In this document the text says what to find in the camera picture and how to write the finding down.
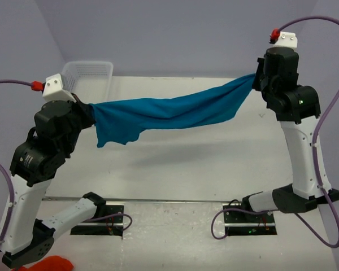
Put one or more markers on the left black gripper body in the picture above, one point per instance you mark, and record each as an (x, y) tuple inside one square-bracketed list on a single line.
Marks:
[(83, 113)]

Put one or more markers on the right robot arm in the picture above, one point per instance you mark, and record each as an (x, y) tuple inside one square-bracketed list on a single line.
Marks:
[(297, 108)]

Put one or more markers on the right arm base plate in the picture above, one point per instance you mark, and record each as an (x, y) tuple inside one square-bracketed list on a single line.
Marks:
[(243, 224)]

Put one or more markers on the orange t shirt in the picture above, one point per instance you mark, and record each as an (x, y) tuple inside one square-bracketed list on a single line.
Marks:
[(52, 263)]

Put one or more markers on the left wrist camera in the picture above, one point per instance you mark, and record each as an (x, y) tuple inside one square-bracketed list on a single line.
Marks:
[(53, 89)]

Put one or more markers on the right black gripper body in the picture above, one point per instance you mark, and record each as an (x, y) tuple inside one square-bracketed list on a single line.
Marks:
[(260, 74)]

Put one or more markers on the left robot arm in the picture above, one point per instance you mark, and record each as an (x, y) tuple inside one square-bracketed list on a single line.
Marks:
[(25, 239)]

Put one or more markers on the blue t shirt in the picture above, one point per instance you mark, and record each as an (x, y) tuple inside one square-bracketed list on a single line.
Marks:
[(123, 121)]

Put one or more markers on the white plastic basket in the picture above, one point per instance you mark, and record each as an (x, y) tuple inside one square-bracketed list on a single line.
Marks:
[(89, 80)]

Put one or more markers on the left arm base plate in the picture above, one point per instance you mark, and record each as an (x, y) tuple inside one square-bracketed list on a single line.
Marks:
[(112, 226)]

